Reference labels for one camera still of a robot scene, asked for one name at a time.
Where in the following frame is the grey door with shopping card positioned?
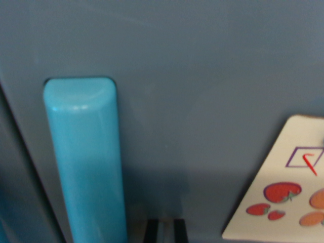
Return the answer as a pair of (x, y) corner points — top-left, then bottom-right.
(0, 0), (324, 243)

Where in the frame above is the grey door with control panel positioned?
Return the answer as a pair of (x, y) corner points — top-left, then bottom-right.
(0, 80), (63, 243)

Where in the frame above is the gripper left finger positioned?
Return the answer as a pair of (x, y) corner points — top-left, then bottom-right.
(143, 219), (167, 243)

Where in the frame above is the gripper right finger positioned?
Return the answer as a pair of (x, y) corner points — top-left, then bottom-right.
(166, 219), (189, 243)

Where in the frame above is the teal handle of card door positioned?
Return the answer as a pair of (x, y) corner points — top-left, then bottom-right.
(43, 77), (128, 243)

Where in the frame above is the cream fruit shopping list card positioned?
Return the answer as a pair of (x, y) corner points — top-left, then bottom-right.
(221, 114), (324, 241)

